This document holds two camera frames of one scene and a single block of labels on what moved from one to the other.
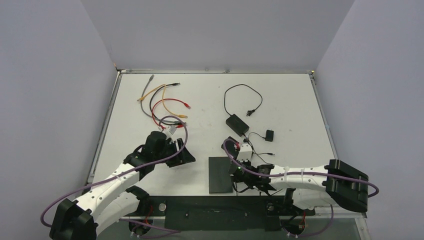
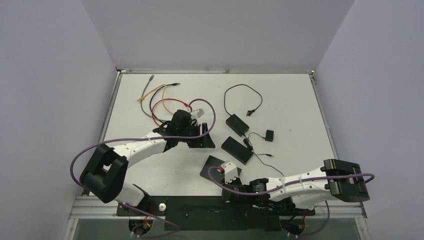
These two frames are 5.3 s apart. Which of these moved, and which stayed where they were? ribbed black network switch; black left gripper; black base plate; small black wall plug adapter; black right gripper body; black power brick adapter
Moved: black left gripper; black right gripper body
Stayed: small black wall plug adapter; black power brick adapter; black base plate; ribbed black network switch
